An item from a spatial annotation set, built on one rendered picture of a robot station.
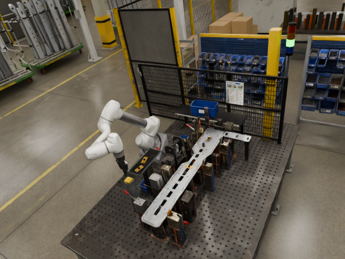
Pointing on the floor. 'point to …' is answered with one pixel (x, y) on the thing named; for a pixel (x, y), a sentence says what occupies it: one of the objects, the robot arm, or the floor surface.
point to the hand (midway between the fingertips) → (125, 172)
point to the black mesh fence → (221, 96)
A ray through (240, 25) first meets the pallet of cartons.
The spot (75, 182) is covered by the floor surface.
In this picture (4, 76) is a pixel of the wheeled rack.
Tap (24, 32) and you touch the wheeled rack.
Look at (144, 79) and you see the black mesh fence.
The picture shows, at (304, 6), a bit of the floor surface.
